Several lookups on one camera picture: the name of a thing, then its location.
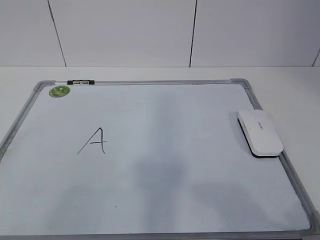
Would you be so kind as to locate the white whiteboard eraser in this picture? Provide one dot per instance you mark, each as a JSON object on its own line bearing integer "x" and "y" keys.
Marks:
{"x": 261, "y": 135}

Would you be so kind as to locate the round green sticker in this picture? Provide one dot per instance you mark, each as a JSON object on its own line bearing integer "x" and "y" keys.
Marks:
{"x": 59, "y": 91}

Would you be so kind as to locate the white board with grey frame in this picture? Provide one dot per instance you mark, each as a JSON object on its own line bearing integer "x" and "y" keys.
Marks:
{"x": 146, "y": 160}

